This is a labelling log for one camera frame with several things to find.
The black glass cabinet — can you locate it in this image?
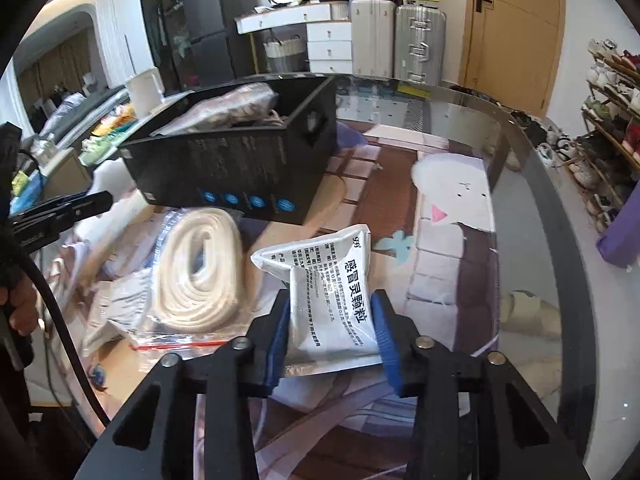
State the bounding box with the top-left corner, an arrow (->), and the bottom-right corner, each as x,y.
137,0 -> 184,96

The white vanity desk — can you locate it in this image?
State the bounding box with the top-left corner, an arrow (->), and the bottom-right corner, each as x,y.
235,1 -> 354,75

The loose shoes group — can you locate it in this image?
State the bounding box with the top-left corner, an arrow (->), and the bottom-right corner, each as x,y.
500,110 -> 601,187

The pile of colourful cloths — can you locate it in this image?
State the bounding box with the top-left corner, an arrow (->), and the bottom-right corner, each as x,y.
80,102 -> 139,166

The beige slipper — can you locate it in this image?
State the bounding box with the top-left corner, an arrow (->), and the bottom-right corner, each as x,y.
500,290 -> 564,344

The red white packet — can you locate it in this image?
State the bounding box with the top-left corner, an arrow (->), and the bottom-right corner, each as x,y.
82,280 -> 152,354

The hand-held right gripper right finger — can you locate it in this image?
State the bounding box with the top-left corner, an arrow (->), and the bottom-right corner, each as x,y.
369,289 -> 591,480

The dark grey fridge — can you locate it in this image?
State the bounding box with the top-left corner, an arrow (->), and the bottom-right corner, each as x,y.
180,0 -> 261,89

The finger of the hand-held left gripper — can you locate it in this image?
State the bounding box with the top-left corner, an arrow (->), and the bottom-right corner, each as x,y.
12,190 -> 114,241
30,196 -> 76,214

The shoe rack with shoes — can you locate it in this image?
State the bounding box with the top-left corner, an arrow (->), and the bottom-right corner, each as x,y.
580,37 -> 640,226

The person's left hand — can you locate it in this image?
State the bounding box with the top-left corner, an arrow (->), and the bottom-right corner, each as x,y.
0,280 -> 40,332

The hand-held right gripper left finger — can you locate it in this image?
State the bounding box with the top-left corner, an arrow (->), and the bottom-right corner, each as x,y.
74,287 -> 293,480

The woven laundry basket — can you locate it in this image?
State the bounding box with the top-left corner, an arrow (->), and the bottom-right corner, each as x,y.
263,35 -> 307,74

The bagged white rope coil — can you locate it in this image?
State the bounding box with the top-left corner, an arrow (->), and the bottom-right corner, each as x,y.
132,206 -> 249,356

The black cardboard box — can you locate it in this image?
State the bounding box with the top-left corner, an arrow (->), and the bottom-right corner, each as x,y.
119,76 -> 339,226

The purple yoga mat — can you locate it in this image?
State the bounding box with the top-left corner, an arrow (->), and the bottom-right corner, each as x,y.
595,210 -> 640,269

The black cable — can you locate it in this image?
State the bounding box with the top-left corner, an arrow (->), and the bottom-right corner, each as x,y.
17,240 -> 112,426

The wooden shoe rack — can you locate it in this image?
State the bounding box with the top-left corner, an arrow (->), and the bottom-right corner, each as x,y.
580,40 -> 640,222

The wooden door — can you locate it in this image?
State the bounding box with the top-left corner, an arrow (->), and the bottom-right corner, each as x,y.
459,0 -> 566,111

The white suitcase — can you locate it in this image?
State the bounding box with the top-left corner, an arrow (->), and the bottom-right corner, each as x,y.
350,0 -> 397,79

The white medicine packet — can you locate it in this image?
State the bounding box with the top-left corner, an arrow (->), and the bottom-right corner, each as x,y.
250,224 -> 383,376

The silver suitcase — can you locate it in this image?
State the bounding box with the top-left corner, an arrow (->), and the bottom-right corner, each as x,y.
394,4 -> 447,86

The clear bag with striped cloth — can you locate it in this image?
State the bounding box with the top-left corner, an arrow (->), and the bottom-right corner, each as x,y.
152,82 -> 281,137

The white cable bundle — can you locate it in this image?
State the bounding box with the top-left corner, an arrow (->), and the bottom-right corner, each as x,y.
250,107 -> 289,129

